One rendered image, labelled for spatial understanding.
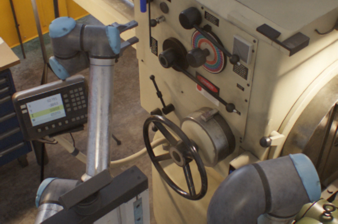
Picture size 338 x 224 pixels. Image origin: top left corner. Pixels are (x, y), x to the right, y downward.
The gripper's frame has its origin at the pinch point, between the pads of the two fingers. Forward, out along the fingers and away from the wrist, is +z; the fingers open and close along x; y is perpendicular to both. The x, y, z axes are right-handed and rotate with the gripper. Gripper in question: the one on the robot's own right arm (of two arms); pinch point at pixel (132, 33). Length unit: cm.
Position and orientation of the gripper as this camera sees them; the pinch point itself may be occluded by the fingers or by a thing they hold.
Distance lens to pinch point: 198.9
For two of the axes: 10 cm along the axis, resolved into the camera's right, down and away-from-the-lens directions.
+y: 6.4, 5.2, -5.6
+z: 7.7, -4.4, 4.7
